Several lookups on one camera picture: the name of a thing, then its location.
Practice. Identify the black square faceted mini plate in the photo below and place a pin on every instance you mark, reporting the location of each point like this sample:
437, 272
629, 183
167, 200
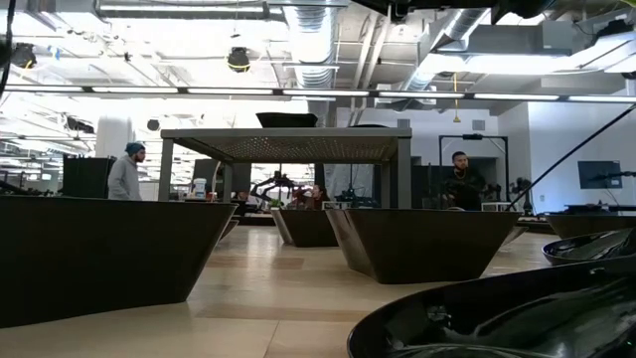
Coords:
99, 258
286, 120
427, 243
591, 225
308, 228

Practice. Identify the black background robot arm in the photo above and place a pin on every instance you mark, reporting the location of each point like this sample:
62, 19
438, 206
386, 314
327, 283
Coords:
273, 181

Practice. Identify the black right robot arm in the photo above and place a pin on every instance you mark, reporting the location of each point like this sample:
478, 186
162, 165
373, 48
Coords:
522, 9

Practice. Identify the person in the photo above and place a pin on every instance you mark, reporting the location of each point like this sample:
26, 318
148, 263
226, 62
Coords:
315, 196
464, 184
124, 174

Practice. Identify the small potted plant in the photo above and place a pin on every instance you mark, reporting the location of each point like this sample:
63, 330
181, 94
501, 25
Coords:
274, 203

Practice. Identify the grey perforated metal shelf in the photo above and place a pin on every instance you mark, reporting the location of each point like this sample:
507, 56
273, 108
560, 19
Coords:
293, 133

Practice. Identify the white ceiling light strip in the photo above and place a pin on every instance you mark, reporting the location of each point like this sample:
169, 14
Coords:
517, 96
228, 91
42, 89
325, 93
134, 90
421, 94
601, 98

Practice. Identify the white canister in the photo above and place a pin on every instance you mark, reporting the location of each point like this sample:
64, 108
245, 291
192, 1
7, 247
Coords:
200, 188

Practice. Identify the black partition cabinet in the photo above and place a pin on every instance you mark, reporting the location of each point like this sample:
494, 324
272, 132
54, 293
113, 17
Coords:
87, 176

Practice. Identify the dark desk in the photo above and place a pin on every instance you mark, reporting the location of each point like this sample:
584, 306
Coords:
601, 208

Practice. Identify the black ceiling device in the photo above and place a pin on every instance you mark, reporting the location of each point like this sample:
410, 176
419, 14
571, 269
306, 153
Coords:
23, 54

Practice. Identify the silver ventilation duct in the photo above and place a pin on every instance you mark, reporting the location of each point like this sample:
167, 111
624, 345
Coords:
310, 40
464, 25

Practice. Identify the black metal stand frame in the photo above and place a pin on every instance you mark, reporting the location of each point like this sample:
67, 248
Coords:
472, 136

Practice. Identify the black wall monitor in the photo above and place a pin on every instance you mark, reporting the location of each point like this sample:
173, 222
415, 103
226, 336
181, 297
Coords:
599, 174

